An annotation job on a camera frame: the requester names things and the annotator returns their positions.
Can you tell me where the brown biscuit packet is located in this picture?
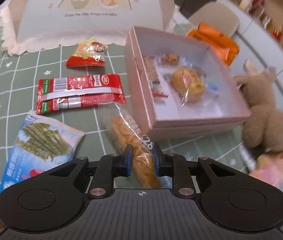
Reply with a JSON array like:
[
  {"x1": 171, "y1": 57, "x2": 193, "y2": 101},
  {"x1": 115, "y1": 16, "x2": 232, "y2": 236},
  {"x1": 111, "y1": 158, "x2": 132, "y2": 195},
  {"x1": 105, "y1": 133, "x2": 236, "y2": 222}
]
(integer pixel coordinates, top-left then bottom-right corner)
[{"x1": 142, "y1": 55, "x2": 160, "y2": 91}]

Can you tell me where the white mesh food cover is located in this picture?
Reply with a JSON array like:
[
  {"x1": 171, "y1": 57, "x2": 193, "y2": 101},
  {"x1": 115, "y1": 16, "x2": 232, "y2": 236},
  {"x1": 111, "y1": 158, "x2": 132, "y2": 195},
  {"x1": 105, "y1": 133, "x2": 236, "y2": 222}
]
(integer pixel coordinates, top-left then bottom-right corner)
[{"x1": 0, "y1": 0, "x2": 175, "y2": 56}]

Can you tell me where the red snack packet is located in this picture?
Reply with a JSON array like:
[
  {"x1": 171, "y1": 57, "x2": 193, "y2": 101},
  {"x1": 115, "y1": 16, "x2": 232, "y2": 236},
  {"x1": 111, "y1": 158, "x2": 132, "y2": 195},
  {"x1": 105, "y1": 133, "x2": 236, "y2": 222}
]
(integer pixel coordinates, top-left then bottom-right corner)
[{"x1": 36, "y1": 74, "x2": 126, "y2": 114}]

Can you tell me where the round yellow pastry packet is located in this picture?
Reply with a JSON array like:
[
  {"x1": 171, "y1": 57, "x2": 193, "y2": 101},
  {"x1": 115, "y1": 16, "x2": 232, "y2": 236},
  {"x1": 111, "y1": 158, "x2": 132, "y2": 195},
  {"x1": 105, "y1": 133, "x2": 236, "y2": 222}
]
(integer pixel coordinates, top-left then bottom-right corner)
[{"x1": 170, "y1": 68, "x2": 206, "y2": 104}]

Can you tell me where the long bread stick packet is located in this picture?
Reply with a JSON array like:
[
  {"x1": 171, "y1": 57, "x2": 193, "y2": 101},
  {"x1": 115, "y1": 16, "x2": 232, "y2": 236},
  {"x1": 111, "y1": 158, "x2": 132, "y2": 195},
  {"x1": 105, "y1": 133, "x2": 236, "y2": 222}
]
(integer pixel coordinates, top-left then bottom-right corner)
[{"x1": 99, "y1": 102, "x2": 161, "y2": 189}]

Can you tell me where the orange bag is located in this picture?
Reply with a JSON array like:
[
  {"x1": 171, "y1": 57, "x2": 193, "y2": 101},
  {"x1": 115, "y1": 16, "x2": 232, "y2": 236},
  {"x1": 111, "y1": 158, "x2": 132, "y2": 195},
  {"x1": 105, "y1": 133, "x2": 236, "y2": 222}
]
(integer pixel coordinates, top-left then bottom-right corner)
[{"x1": 186, "y1": 22, "x2": 240, "y2": 67}]

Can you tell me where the small nut snack packet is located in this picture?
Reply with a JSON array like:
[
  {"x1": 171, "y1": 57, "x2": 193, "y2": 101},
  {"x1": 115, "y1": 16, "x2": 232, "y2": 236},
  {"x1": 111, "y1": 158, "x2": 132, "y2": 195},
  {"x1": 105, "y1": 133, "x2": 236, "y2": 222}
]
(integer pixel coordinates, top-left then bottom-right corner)
[{"x1": 159, "y1": 54, "x2": 179, "y2": 65}]

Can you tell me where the white ball candy bag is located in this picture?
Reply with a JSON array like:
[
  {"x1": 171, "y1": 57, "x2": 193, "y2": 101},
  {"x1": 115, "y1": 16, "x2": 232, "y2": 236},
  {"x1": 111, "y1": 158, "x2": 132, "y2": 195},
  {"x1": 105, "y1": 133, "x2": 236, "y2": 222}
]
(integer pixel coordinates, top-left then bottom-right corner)
[{"x1": 66, "y1": 40, "x2": 108, "y2": 68}]

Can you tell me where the blue seaweed snack bag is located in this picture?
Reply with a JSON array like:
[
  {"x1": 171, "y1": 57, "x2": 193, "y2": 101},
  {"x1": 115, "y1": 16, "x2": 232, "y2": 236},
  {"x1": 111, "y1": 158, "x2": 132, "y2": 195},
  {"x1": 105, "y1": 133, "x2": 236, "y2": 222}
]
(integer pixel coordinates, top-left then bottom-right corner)
[{"x1": 0, "y1": 111, "x2": 84, "y2": 192}]

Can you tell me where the brown plush bear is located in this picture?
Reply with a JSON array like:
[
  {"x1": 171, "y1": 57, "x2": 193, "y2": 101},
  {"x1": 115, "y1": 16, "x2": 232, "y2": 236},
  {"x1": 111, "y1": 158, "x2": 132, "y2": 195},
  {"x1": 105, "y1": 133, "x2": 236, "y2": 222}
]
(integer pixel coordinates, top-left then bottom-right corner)
[{"x1": 234, "y1": 60, "x2": 283, "y2": 153}]

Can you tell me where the beige dining chair right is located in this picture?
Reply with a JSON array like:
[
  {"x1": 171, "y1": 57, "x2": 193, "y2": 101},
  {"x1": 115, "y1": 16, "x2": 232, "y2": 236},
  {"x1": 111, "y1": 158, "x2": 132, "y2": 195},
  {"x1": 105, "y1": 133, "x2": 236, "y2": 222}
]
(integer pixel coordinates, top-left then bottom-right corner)
[{"x1": 188, "y1": 2, "x2": 240, "y2": 37}]

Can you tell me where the green grid tablecloth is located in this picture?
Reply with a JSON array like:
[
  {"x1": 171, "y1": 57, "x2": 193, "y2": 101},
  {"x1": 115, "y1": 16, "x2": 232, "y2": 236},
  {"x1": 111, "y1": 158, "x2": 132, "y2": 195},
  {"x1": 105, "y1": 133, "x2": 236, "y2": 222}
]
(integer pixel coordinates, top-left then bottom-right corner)
[{"x1": 0, "y1": 24, "x2": 248, "y2": 192}]

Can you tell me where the pink plush toy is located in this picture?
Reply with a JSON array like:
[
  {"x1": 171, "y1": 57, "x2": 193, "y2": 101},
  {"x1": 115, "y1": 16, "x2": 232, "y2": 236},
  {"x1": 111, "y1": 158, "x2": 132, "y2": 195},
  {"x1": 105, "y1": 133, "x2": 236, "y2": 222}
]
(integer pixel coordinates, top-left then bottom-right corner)
[{"x1": 249, "y1": 152, "x2": 283, "y2": 188}]

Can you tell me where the pink cardboard box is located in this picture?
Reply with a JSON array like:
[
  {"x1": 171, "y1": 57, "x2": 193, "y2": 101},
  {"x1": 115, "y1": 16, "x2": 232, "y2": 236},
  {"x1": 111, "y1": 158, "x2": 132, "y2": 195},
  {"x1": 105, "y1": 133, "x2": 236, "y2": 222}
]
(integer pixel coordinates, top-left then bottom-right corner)
[{"x1": 125, "y1": 27, "x2": 250, "y2": 140}]

